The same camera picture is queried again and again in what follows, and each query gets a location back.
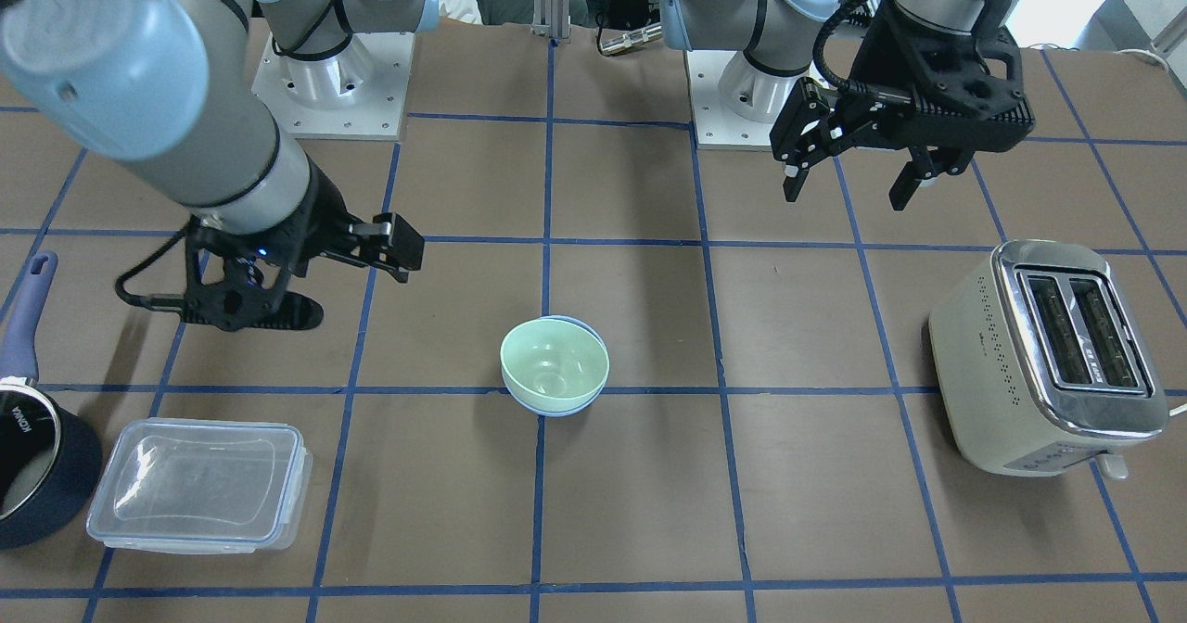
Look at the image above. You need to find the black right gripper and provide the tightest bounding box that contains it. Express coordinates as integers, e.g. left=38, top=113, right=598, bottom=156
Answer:
left=182, top=166, right=427, bottom=331

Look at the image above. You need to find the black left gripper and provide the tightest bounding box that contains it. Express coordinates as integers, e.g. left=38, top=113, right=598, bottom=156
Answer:
left=769, top=0, right=1036, bottom=210

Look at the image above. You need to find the green bowl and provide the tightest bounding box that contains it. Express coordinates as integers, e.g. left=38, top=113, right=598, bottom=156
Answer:
left=500, top=318, right=610, bottom=413

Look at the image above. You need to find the blue bowl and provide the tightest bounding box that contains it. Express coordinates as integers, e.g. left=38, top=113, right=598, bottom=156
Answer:
left=501, top=314, right=610, bottom=418

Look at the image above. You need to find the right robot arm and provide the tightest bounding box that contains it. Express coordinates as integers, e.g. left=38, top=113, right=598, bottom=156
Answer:
left=4, top=0, right=440, bottom=332

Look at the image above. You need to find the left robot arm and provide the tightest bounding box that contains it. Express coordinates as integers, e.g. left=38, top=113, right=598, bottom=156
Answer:
left=658, top=0, right=1036, bottom=210

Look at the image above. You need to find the clear plastic food container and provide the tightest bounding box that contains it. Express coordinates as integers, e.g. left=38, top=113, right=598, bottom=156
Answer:
left=85, top=417, right=313, bottom=555

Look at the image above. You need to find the cream silver toaster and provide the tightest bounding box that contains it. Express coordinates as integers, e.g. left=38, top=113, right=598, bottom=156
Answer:
left=927, top=239, right=1172, bottom=479

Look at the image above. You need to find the dark blue saucepan with lid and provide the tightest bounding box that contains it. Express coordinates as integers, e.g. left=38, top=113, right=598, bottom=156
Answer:
left=1, top=252, right=102, bottom=551

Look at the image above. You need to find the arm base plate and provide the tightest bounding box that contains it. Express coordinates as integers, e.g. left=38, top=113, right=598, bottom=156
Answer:
left=250, top=32, right=415, bottom=142
left=683, top=47, right=818, bottom=151

